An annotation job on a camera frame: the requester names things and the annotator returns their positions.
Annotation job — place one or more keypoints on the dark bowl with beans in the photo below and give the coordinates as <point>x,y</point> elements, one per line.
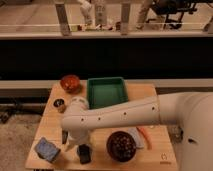
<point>121,146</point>

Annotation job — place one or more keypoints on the green plastic tray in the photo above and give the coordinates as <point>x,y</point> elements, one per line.
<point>106,91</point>

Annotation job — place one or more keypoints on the orange carrot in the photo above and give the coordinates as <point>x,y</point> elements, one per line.
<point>146,136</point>

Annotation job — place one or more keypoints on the black eraser block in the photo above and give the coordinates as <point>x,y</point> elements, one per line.
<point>64,136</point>

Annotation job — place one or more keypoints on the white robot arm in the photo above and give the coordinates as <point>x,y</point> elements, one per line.
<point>192,111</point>

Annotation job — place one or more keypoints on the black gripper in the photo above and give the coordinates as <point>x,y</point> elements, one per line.
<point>84,154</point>

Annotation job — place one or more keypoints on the grey cloth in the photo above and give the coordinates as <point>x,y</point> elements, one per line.
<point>134,133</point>

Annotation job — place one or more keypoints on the red-brown bowl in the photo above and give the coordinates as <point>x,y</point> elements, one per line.
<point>70,83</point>

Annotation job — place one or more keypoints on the small metal cup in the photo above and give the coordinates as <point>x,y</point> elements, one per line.
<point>59,104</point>

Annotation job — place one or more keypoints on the blue sponge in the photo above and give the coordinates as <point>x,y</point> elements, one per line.
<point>46,150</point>

